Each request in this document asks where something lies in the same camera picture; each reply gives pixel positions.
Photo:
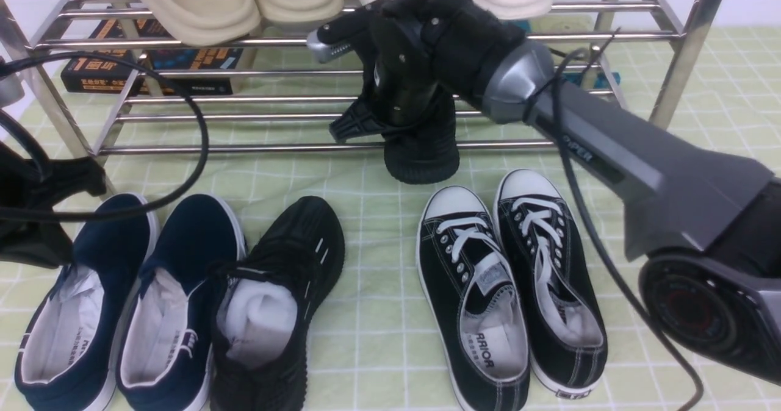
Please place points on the beige slipper far left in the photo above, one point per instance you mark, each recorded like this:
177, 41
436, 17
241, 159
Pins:
206, 22

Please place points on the black orange book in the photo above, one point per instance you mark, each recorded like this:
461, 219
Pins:
83, 75

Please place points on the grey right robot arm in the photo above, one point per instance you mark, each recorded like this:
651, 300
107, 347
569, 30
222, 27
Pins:
708, 222

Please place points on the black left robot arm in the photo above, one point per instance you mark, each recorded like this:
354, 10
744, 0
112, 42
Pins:
33, 185

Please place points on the navy slip-on shoe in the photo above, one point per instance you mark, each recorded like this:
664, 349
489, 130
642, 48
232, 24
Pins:
66, 359
165, 361

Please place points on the black canvas sneaker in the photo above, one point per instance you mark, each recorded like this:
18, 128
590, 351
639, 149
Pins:
475, 301
540, 238

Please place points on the black canvas sneaker right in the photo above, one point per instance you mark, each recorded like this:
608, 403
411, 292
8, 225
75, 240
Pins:
540, 238

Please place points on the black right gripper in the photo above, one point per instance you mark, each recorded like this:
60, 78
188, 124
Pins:
410, 48

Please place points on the navy slip-on shoe left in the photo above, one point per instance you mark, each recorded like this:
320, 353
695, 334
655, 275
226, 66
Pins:
66, 359

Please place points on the navy slip-on shoe right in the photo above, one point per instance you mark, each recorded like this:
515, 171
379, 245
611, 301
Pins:
165, 361

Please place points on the black canvas sneaker left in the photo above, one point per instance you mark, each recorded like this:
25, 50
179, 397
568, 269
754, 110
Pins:
475, 301

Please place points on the black knit sneaker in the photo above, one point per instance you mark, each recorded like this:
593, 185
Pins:
266, 303
428, 152

